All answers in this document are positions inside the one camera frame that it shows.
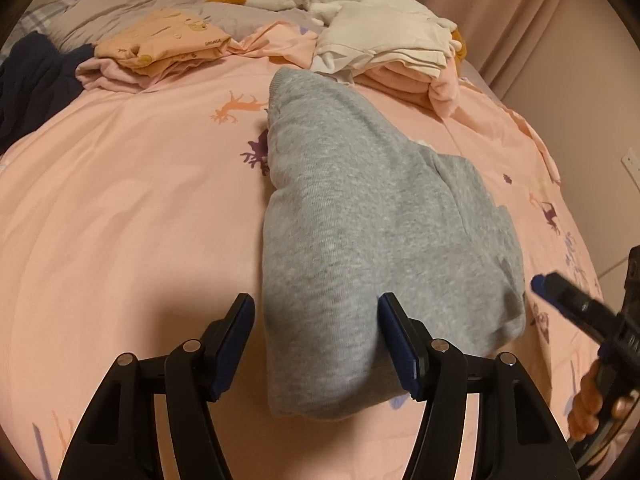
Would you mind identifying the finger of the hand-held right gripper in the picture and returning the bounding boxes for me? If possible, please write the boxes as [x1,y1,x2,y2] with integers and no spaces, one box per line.
[531,272,622,342]

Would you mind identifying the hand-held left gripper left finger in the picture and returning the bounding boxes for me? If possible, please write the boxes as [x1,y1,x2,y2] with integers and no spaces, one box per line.
[57,292,257,480]

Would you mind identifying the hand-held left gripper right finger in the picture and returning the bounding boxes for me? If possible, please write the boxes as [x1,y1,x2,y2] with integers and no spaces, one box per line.
[377,291,583,480]

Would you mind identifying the grey sweatshirt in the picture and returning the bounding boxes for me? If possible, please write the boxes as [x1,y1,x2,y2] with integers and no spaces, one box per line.
[262,66,527,420]

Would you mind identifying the pink folded clothes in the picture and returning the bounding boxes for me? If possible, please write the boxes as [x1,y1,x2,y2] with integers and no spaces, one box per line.
[360,57,461,118]

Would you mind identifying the white folded clothes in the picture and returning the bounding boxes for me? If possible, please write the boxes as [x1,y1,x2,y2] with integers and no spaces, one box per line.
[312,1,451,86]

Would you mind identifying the peach folded clothes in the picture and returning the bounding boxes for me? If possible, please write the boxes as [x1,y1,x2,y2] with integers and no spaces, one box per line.
[94,8,233,73]

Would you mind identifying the dark navy clothes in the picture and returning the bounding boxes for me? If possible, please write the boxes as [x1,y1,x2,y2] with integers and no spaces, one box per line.
[0,31,96,153]

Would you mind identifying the person's right hand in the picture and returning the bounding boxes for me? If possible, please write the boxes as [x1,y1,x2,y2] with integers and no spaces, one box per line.
[570,360,635,441]

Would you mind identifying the pink printed blanket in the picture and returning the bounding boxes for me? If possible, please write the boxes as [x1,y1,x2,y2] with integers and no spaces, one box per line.
[0,22,608,480]

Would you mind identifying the pink curtain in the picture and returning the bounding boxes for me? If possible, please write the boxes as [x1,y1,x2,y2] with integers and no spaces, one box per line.
[405,0,640,106]

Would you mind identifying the pale pink garment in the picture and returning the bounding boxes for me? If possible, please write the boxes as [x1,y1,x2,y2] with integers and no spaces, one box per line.
[75,50,236,93]

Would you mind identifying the grey plaid pillow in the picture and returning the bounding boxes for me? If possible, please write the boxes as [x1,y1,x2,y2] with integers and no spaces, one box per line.
[0,0,136,56]

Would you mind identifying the white wall socket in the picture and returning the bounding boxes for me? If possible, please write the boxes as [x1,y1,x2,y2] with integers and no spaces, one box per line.
[621,147,640,188]

